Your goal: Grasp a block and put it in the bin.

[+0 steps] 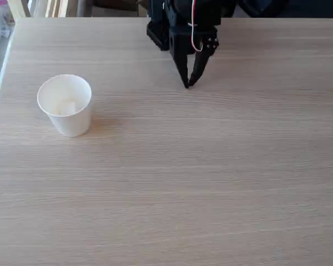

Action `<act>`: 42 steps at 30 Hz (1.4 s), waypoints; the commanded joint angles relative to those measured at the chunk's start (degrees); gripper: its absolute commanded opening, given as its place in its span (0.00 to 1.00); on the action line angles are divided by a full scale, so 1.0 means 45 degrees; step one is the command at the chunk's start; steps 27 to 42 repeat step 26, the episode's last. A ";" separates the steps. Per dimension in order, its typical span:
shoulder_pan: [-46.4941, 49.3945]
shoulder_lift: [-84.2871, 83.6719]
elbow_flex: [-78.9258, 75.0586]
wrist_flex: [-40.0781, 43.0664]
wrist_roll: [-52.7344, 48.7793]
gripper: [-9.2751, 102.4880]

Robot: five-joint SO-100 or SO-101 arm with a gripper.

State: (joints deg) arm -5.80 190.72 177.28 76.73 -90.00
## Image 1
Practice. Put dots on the white cube block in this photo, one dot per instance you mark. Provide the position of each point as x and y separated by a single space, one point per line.
68 108

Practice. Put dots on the dark fabric object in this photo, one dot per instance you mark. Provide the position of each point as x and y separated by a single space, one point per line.
288 7

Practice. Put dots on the white paper cup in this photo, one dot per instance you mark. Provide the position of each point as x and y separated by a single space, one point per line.
69 122

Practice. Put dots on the light wooden frame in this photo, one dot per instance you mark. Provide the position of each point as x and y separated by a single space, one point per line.
44 8

